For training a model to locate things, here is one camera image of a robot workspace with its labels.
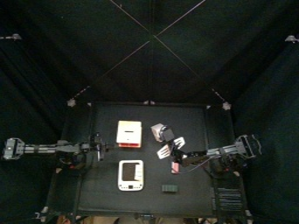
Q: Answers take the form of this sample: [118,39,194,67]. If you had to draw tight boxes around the white toy cleaver pink handle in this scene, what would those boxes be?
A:
[156,136,186,175]

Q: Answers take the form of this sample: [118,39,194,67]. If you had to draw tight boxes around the white orange toy box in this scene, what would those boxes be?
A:
[116,120,144,149]

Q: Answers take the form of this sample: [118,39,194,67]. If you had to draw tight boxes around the small dark green block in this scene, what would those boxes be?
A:
[161,184,180,193]

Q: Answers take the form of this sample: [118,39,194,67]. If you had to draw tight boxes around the white toy tablet phone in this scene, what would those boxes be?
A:
[116,159,145,193]

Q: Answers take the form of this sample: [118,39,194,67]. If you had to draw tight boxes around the white printed label sheet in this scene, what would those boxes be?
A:
[214,186,245,217]

